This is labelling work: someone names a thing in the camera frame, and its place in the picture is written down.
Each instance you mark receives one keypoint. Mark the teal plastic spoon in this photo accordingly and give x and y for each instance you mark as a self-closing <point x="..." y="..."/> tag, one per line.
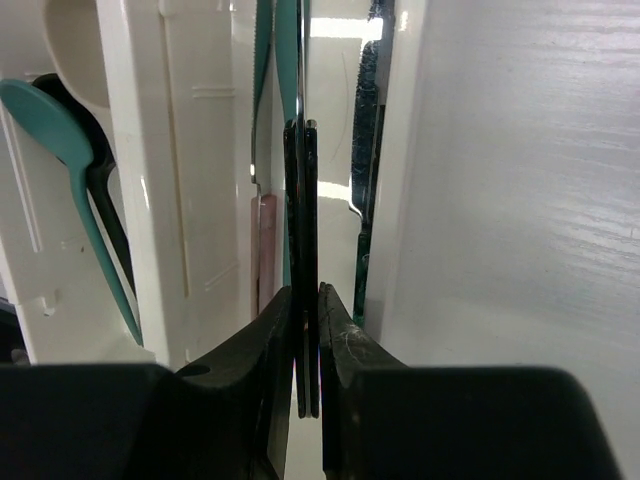
<point x="52" y="126"/>

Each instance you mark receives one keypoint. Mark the beige plastic spoon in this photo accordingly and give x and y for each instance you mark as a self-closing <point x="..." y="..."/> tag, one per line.
<point x="72" y="34"/>

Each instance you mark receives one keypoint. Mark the steel knife dark handle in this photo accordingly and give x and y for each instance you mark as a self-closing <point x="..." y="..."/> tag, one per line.
<point x="300" y="166"/>

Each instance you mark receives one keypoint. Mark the white left utensil tray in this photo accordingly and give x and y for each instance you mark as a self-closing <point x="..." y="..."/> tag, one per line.
<point x="125" y="215"/>

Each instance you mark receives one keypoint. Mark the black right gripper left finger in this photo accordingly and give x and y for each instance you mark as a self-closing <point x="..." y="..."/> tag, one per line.
<point x="222" y="416"/>

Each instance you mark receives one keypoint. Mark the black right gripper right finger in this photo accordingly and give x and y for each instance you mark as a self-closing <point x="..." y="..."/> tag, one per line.
<point x="382" y="419"/>

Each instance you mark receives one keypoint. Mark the steel knife pink handle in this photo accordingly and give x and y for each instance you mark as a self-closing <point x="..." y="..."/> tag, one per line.
<point x="263" y="218"/>

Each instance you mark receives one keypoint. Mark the black silicone spoon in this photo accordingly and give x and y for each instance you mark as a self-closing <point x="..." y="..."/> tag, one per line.
<point x="98" y="173"/>

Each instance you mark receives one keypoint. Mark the teal plastic knife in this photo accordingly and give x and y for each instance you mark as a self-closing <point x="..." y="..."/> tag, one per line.
<point x="278" y="69"/>

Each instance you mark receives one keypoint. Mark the steel knife green handle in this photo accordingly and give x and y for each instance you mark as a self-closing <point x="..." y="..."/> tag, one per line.
<point x="368" y="125"/>

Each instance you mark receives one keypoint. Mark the white right utensil tray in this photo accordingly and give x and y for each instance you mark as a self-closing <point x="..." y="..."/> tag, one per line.
<point x="350" y="150"/>

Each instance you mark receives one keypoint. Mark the white utensil tray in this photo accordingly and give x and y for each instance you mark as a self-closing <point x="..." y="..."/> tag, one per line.
<point x="350" y="150"/>
<point x="125" y="215"/>

